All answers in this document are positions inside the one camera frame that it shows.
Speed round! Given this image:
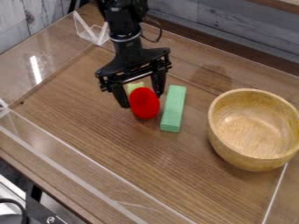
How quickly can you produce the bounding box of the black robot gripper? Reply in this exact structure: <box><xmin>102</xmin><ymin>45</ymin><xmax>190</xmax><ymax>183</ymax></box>
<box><xmin>94</xmin><ymin>39</ymin><xmax>172</xmax><ymax>109</ymax></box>

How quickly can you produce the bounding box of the red plush strawberry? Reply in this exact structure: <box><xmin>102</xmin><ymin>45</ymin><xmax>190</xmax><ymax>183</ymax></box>
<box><xmin>126</xmin><ymin>82</ymin><xmax>160</xmax><ymax>119</ymax></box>

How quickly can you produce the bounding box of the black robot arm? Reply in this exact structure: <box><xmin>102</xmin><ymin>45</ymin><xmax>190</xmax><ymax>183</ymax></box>
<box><xmin>94</xmin><ymin>0</ymin><xmax>172</xmax><ymax>109</ymax></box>

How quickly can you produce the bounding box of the green foam block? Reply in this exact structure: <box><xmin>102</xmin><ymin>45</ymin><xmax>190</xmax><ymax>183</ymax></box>
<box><xmin>160</xmin><ymin>85</ymin><xmax>186</xmax><ymax>132</ymax></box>

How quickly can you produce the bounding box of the wooden bowl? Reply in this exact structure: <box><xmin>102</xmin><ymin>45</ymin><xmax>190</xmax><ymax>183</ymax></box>
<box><xmin>208</xmin><ymin>88</ymin><xmax>299</xmax><ymax>172</ymax></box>

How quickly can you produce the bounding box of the clear acrylic front barrier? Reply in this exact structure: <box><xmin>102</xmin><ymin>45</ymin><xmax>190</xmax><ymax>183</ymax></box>
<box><xmin>0</xmin><ymin>99</ymin><xmax>194</xmax><ymax>224</ymax></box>

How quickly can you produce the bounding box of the clear acrylic corner bracket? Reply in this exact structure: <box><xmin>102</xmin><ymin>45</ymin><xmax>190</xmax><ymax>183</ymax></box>
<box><xmin>72</xmin><ymin>11</ymin><xmax>109</xmax><ymax>46</ymax></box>

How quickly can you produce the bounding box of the black metal table frame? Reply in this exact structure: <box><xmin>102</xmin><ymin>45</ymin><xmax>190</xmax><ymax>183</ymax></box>
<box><xmin>25</xmin><ymin>185</ymin><xmax>76</xmax><ymax>224</ymax></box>

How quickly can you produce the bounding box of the black cable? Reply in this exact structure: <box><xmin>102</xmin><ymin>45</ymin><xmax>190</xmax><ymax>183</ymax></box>
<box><xmin>0</xmin><ymin>199</ymin><xmax>30</xmax><ymax>224</ymax></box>

